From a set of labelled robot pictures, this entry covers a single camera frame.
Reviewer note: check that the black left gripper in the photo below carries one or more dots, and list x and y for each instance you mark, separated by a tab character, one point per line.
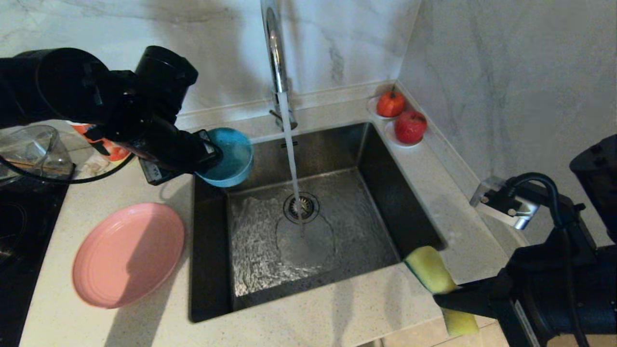
154	144

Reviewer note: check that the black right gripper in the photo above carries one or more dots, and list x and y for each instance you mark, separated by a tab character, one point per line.
540	289

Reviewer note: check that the teal bowl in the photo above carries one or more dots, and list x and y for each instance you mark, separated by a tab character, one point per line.
231	154

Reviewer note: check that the yellow sponge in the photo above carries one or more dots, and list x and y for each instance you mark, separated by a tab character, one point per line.
429	270

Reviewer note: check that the orange dish soap bottle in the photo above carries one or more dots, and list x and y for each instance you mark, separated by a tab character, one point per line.
115	153

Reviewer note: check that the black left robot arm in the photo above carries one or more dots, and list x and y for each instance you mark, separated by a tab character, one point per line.
48	86

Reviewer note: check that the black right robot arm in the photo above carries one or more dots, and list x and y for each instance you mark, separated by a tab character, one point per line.
597	178

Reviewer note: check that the stainless steel sink basin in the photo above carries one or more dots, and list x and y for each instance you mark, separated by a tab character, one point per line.
361	231

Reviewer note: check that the running water stream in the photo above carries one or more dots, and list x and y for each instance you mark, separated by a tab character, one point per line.
290	149

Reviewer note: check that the round metal drain strainer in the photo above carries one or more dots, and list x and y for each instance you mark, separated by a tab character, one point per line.
308	208

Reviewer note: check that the crumpled white tissue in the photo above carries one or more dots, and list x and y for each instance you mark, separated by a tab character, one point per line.
96	166

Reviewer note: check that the chrome gooseneck faucet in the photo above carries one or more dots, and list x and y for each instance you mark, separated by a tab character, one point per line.
275	58

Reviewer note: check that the pink plate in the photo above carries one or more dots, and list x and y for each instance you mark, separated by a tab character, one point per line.
125	255

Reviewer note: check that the clear glass cup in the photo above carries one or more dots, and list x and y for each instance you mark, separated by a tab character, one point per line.
60	161

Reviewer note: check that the small white dish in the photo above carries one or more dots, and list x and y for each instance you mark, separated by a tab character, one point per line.
390	137
372	110

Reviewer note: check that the red toy apple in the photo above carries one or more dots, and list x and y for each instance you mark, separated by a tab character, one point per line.
410	126

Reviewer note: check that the clear glass bowl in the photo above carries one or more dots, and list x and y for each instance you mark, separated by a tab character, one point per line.
24	144

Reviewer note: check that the red toy tomato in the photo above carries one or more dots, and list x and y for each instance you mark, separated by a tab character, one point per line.
391	103

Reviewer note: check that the black induction cooktop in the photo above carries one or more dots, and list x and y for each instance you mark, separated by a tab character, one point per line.
24	250

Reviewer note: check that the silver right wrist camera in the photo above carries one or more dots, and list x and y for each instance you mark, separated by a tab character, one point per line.
487	193

